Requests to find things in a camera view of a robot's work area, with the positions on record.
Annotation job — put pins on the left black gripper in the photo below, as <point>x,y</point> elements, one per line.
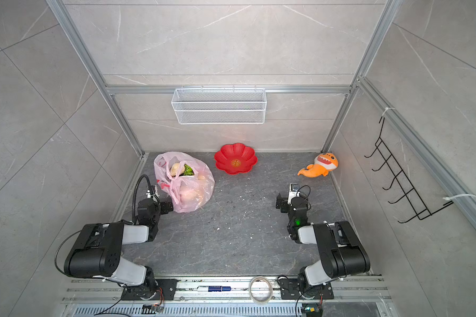
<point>165,205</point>

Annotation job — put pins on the orange shark plush toy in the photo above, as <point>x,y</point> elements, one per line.
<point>323,164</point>

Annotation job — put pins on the white tape roll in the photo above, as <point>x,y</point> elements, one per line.
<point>260,290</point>

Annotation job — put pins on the black wire hook rack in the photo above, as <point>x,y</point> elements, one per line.
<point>400,179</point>

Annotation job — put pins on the blue white marker pen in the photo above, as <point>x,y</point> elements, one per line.
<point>213,289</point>

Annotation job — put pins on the white wire mesh basket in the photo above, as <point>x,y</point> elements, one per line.
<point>213,106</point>

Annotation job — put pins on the pink plastic bag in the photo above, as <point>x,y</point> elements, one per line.
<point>188,193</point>

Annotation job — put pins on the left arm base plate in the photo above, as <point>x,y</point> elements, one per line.
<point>165,288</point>

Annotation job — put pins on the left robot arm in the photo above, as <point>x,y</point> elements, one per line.
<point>97,250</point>

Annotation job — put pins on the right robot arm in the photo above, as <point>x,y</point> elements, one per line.
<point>341,253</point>

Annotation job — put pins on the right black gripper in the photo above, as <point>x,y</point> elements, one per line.
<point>283,201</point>

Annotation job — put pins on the green bumpy fruit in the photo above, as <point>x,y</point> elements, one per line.
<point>188,171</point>

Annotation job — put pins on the red flower-shaped bowl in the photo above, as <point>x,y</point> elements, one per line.
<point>235,159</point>

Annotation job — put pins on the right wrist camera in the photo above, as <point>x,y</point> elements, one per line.
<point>294,192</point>

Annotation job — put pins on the beige round fruit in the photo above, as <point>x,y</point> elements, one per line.
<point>177,169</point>

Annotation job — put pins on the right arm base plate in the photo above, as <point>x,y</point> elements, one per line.
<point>290,289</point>

